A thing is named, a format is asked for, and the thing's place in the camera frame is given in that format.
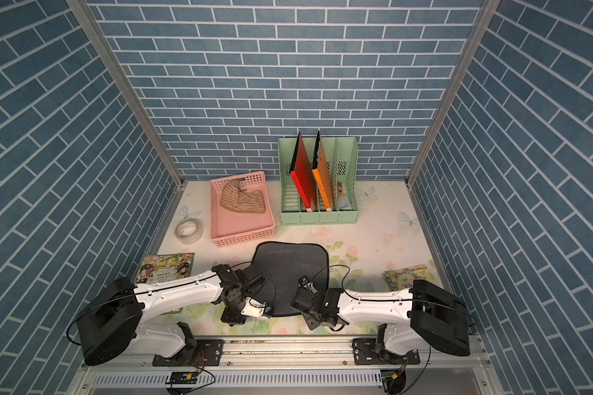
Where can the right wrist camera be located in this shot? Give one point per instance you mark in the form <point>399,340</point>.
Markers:
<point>305,282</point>

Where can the green file organizer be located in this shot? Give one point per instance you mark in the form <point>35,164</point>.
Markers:
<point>341,154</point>

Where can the brown striped dishcloth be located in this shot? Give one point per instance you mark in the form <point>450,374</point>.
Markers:
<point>236,199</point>

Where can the clear tape roll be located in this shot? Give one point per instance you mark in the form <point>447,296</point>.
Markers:
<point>189,232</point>

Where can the orange folder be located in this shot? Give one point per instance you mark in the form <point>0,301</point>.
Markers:
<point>321,175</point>

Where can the right illustrated picture book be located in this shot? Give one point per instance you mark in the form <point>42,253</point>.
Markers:
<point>400,279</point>

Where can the light blue cloth in organizer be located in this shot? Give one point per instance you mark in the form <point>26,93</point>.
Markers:
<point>344,203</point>

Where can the pink plastic basket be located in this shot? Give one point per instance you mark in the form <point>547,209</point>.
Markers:
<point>230,228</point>

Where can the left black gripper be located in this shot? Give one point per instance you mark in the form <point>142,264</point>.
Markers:
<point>234,318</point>

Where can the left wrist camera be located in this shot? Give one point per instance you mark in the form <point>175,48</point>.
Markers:
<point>256,309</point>

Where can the illustrated picture book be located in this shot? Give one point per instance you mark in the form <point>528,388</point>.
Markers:
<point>400,279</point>
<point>163,268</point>

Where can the pink and grey dishcloth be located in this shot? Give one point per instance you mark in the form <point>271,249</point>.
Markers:
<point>283,264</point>

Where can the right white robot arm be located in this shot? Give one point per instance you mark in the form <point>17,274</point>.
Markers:
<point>419,316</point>

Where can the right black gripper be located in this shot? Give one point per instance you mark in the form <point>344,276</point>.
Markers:
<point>309,321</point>

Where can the small black circuit board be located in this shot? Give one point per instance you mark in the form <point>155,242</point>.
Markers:
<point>183,378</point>

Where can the aluminium mounting rail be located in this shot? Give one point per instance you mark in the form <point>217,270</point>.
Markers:
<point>291,352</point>

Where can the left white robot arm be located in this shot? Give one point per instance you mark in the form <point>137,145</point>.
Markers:
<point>119,320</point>

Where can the red folder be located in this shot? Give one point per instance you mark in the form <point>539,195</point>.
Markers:
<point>302,176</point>

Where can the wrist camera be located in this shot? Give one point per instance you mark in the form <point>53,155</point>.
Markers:
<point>256,309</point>
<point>305,282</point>

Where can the white slotted cable duct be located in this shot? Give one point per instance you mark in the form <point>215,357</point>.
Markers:
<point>246,378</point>

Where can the left illustrated picture book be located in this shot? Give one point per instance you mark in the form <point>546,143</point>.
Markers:
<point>163,268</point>

